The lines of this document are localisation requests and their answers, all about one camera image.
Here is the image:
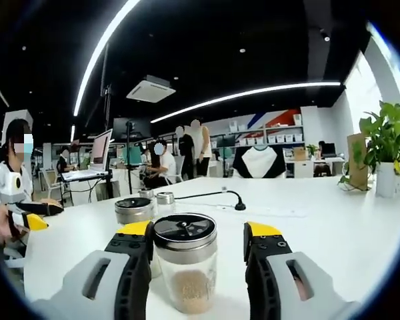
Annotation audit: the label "small seasoning bottle white powder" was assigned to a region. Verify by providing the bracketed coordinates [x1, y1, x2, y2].
[155, 192, 176, 217]

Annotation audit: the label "black laptop stand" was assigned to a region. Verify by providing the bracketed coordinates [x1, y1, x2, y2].
[61, 169, 116, 206]

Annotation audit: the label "person's left hand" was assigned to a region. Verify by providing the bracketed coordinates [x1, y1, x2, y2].
[0, 205, 30, 246]

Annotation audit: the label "white laptop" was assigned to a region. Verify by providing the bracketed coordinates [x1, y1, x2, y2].
[60, 128, 114, 183]

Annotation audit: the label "black cable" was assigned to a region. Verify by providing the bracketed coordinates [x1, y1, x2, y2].
[175, 189, 247, 211]

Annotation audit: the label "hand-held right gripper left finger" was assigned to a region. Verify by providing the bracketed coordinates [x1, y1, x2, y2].
[29, 220, 154, 320]

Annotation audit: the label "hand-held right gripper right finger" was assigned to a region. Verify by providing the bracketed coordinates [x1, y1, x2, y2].
[243, 221, 361, 320]

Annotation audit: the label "white office desk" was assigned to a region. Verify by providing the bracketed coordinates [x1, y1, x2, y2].
[285, 156, 346, 179]

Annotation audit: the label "wide window with blinds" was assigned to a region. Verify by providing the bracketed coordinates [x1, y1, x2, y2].
[366, 21, 400, 134]

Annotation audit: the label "tall black light stand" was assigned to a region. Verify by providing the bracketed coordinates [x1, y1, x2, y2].
[101, 43, 115, 133]

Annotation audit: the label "brown cardboard box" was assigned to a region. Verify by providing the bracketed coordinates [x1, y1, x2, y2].
[346, 133, 370, 191]

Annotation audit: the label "ceiling air conditioner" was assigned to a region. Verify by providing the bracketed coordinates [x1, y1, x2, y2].
[125, 75, 177, 103]

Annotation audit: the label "narrow window with blinds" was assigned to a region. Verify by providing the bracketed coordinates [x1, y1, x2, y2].
[345, 51, 381, 134]

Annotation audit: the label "tall seasoning bottle brown grains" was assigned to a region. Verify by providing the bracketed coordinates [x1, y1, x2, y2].
[152, 213, 218, 314]

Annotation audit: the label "large potted green plant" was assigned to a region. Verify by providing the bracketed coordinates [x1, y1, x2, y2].
[338, 101, 400, 198]

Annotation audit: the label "person's head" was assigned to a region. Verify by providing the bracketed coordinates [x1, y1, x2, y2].
[1, 119, 34, 164]

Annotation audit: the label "black camera tripod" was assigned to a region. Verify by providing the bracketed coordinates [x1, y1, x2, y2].
[125, 119, 137, 197]

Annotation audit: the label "shelf of white storage bins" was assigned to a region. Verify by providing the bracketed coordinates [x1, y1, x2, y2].
[228, 113, 304, 146]

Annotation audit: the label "long ceiling light strip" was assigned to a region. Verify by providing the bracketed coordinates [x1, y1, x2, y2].
[73, 0, 143, 117]
[149, 81, 341, 123]

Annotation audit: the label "tall seasoning bottle pale grains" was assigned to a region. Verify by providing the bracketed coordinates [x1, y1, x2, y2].
[114, 197, 163, 279]

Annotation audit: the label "teal board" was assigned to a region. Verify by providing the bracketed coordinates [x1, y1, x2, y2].
[121, 146, 143, 167]

